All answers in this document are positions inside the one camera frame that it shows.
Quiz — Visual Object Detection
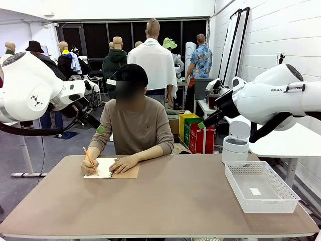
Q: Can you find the large white table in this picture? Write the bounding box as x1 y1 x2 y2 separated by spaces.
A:
224 115 321 189

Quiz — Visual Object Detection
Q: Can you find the cardboard box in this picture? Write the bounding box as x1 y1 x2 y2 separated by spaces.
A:
168 117 180 143

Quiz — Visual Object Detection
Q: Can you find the mannequin with green collar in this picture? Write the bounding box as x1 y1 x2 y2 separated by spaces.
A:
0 41 16 65

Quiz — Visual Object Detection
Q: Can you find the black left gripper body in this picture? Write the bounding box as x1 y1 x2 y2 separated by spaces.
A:
71 98 90 118

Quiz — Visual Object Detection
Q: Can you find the mannequin in floral blue shirt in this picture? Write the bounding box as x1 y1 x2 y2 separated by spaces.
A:
185 33 213 113

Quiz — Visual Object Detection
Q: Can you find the red shopping bag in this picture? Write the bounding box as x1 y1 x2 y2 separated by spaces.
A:
189 123 216 154

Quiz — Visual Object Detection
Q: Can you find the white desk leg stand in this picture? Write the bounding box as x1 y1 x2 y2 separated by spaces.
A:
11 120 48 178

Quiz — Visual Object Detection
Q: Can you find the yellow green paper bag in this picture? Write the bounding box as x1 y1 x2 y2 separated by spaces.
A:
179 113 201 148

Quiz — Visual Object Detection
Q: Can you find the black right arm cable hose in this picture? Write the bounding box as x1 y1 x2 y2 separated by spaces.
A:
249 111 305 144

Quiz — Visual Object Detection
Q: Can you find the blue floor marker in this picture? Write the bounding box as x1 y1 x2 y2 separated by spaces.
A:
60 131 80 140

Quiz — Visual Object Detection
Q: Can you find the spiral notebook brown cover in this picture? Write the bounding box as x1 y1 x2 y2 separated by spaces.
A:
83 157 140 179

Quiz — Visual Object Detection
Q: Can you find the person's left forearm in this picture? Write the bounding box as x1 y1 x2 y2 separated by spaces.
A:
134 143 175 163

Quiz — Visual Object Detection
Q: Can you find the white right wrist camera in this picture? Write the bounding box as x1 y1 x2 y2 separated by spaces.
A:
206 78 230 95

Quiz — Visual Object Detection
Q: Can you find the person's right forearm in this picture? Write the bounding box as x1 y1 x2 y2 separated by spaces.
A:
85 139 105 164

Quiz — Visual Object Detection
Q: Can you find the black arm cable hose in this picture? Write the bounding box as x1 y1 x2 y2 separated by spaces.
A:
0 100 85 137
249 111 305 144

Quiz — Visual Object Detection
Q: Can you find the lime green hat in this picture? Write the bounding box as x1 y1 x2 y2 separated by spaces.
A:
162 37 178 50

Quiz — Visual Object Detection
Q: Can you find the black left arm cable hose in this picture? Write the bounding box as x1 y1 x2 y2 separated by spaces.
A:
0 100 85 137

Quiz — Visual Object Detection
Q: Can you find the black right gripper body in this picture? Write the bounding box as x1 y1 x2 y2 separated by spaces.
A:
215 90 241 120

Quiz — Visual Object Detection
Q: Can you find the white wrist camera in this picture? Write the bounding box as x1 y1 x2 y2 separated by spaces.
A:
206 78 230 95
82 78 100 93

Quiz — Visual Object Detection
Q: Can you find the small white side table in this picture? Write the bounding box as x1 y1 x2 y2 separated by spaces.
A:
197 99 219 154

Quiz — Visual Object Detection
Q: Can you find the mannequin in grey hoodie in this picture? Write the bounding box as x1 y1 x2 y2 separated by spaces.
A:
170 49 185 76

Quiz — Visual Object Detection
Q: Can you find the person's left hand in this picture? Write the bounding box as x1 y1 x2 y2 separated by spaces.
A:
109 155 140 174

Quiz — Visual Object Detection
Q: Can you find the mannequin in dark green hoodie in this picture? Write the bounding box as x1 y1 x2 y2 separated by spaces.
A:
102 36 128 98

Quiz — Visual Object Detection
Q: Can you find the beige long sleeve sweater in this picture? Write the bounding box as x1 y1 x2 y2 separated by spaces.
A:
88 96 175 156

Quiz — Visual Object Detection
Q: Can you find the person's right hand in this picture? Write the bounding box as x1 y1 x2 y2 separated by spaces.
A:
80 157 100 176

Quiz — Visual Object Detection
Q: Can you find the folded grey green cloth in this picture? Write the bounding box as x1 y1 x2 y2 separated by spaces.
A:
166 108 186 121

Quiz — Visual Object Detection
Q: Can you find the small white lidded trash can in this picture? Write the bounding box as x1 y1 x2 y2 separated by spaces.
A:
222 120 251 164

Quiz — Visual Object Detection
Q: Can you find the metal frame stool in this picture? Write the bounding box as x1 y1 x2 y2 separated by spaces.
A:
89 76 104 102

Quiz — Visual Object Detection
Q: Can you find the brown glass jar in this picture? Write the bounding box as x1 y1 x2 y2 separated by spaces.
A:
208 90 221 110

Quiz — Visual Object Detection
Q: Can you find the mannequin in black bucket hat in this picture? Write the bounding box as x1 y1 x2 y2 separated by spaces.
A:
25 40 67 81

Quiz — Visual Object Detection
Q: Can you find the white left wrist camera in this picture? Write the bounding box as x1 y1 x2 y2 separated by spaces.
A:
82 78 100 93

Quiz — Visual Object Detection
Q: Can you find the mannequin with yellow scarf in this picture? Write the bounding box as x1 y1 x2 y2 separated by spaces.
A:
57 41 85 81

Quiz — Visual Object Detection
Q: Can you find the black baseball cap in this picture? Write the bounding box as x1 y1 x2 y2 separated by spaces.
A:
115 63 149 87

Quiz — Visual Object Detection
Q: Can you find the white tall cylinder appliance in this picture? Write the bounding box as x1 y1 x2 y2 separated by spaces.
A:
185 41 197 67

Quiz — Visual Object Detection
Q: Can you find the black framed white panel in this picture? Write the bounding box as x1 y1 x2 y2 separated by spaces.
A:
217 9 243 86
229 7 251 87

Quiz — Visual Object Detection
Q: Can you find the grey plastic bin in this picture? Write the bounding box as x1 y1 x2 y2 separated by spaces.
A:
194 77 214 101

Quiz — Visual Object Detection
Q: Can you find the white perforated plastic basket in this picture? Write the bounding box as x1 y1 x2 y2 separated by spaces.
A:
225 161 301 214

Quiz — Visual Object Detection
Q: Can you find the yellow pencil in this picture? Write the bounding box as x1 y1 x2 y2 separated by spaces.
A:
83 147 99 174

